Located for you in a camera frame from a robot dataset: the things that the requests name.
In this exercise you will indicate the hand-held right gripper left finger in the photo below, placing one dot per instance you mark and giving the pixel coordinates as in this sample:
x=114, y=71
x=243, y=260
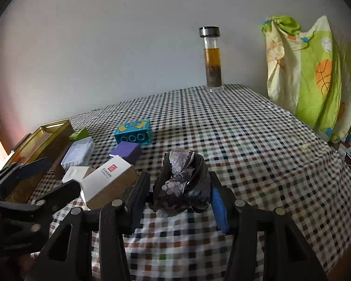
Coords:
x=136, y=202

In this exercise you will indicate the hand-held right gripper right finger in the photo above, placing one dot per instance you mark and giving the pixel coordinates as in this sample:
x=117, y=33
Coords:
x=220, y=210

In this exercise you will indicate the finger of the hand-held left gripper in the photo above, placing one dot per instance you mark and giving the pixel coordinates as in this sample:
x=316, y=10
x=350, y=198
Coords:
x=32, y=168
x=60, y=193

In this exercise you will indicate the small white box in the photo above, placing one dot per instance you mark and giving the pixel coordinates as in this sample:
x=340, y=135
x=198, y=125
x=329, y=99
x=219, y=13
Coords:
x=74, y=173

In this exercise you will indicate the gold tin box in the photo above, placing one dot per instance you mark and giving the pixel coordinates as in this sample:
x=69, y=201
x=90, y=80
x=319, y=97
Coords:
x=49, y=140

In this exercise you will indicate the white box with cork side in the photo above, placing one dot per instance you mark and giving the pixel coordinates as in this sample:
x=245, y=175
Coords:
x=105, y=175

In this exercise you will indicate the clear plastic lid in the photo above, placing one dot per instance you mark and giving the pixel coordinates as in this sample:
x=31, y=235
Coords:
x=77, y=153

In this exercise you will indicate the purple block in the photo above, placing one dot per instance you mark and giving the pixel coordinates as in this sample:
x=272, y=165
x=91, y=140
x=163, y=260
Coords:
x=127, y=150

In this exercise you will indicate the small green block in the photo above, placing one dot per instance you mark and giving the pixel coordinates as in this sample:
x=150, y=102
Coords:
x=79, y=134

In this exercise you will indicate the teal toy brick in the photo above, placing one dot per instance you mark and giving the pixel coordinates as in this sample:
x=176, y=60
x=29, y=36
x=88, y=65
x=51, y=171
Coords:
x=131, y=131

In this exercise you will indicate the checkered tablecloth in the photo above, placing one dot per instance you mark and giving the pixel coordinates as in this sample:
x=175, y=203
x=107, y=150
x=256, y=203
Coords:
x=222, y=128

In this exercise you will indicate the glass tea bottle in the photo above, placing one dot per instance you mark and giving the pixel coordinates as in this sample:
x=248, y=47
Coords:
x=213, y=61

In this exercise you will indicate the green yellow printed quilt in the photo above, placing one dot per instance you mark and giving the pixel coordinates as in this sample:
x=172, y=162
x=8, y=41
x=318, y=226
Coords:
x=313, y=73

